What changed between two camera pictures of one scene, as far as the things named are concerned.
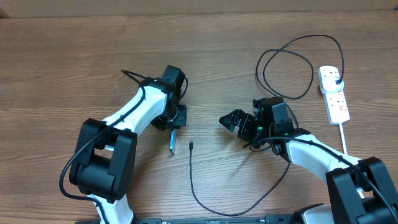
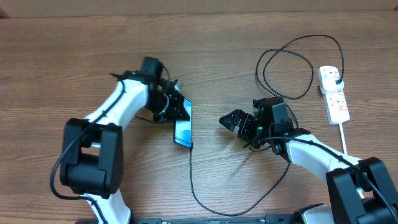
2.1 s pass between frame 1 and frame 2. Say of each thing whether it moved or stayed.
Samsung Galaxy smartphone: moved
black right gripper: stayed
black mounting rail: stayed
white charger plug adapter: stayed
